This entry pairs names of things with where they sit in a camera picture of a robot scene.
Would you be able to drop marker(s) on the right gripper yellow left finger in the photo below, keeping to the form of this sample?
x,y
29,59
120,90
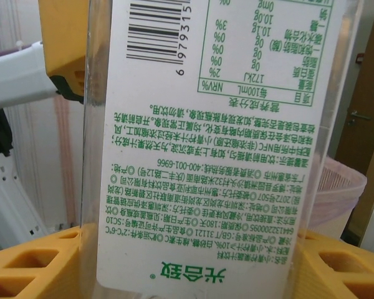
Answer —
x,y
34,274

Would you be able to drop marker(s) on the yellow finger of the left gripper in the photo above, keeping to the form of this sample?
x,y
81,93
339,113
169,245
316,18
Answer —
x,y
65,37

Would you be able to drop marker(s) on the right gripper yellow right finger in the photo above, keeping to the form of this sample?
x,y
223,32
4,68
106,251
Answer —
x,y
346,274

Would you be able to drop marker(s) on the white label green text bottle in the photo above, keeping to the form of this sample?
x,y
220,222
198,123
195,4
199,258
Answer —
x,y
205,155

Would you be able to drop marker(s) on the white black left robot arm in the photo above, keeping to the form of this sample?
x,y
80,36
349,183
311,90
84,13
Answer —
x,y
18,78

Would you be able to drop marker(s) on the brown wooden door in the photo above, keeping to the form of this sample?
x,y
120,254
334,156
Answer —
x,y
371,78

